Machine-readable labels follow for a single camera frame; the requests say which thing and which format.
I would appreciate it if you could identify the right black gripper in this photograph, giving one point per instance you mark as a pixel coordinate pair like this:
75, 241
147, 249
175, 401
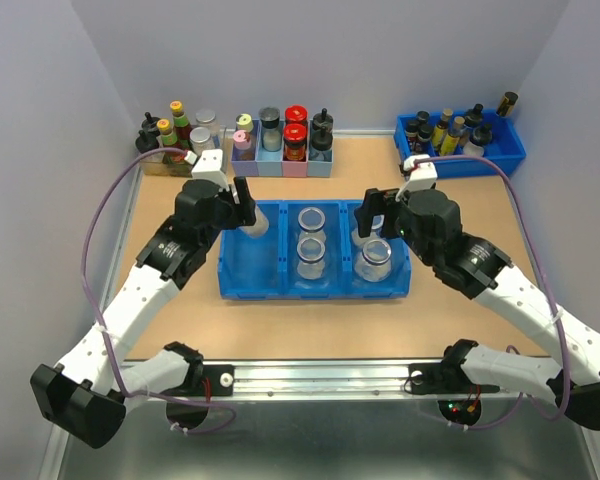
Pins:
380, 202

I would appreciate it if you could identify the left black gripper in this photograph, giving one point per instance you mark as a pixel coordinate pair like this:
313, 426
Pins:
246, 202

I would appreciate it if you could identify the silver-lid glass jar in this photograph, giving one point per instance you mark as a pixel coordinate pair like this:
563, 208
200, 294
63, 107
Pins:
260, 227

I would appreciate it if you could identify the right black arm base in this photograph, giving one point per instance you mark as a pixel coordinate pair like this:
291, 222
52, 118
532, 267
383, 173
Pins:
430, 379

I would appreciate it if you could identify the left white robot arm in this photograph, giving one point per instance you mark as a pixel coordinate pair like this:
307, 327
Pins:
86, 393

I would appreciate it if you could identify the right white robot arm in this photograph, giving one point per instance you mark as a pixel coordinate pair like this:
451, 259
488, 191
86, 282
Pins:
569, 376

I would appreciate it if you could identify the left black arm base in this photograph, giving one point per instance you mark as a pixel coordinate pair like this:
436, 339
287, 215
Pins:
213, 380

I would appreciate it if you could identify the pastel four-slot organizer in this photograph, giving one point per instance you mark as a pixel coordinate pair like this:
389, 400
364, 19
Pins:
273, 164

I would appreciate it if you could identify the pink-cap small bottle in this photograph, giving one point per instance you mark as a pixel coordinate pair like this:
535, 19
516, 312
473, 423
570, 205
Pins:
244, 149

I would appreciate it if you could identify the grey-lid salt shaker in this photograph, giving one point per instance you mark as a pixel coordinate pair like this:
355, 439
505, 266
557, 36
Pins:
271, 136

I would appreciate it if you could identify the blue three-compartment bin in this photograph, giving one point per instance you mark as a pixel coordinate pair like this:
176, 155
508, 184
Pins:
265, 268

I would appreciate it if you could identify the red-lid sauce jar front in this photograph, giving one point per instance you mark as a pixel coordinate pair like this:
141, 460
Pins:
295, 142

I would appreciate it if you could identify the red-lid sauce jar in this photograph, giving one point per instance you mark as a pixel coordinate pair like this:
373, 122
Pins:
295, 142
296, 114

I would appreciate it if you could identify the silver-lid jar front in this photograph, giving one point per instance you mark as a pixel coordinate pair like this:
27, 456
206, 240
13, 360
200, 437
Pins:
201, 139

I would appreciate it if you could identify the yellow-cap small bottle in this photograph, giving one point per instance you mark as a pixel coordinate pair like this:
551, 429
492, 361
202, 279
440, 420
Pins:
244, 122

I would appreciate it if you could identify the dark spice bottle front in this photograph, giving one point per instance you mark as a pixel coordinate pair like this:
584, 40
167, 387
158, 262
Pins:
418, 135

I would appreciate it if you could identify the dark spice bottle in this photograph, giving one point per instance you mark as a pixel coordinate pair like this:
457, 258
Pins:
422, 117
418, 135

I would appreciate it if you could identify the clear plastic organizer tray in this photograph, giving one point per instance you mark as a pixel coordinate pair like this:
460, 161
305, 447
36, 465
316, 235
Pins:
162, 163

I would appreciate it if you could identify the black-top cruet back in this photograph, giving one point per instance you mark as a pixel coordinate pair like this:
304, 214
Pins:
322, 120

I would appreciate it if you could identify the yellow oil bottle front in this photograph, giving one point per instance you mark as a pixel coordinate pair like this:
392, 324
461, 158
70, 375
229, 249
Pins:
452, 137

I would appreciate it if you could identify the yellow oil bottle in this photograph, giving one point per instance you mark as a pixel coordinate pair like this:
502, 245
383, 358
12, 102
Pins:
452, 137
441, 128

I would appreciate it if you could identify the yellow oil bottle back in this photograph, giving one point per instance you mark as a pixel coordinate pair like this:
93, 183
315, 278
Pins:
441, 128

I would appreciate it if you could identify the silver-lid jar back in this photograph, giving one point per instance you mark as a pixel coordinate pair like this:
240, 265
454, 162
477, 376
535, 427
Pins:
206, 117

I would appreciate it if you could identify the dark spice bottle back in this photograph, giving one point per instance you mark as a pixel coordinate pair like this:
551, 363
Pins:
422, 117

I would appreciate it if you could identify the yellow-cap sauce bottle front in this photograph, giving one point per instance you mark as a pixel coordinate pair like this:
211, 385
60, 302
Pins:
174, 162

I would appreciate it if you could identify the yellow-cap sauce bottle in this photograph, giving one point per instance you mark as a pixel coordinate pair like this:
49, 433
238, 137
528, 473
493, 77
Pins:
182, 124
174, 162

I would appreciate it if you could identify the red-lid sauce jar back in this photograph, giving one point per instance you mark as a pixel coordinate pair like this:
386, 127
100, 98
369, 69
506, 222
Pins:
296, 114

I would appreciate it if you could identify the yellow-cap sauce bottle back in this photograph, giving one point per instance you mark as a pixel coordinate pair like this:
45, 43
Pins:
182, 124

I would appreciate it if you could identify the black-top dispenser bottle front left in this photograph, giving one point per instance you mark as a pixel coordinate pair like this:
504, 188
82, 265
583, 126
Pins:
147, 142

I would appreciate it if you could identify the black-top dispenser bottle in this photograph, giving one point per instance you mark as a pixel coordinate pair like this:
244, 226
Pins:
147, 142
149, 124

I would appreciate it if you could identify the black-top white cruet front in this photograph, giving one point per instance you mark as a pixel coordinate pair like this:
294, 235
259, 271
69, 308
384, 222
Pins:
479, 138

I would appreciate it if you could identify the black-top dispenser bottle back left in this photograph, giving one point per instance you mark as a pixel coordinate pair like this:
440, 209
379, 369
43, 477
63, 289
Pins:
149, 124

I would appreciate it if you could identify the black-top cruet in tray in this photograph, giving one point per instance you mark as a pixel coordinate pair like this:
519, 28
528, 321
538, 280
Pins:
474, 116

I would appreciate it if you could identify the blue tray at back right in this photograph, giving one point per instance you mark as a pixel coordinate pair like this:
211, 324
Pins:
505, 150

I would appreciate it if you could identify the gold black bottle in corner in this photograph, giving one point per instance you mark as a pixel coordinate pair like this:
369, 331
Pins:
507, 104

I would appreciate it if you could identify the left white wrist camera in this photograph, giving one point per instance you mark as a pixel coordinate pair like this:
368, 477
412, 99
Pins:
208, 166

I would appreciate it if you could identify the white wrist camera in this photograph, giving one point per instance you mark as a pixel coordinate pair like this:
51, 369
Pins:
419, 173
208, 166

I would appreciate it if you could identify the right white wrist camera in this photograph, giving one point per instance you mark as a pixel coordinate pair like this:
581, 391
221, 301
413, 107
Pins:
419, 173

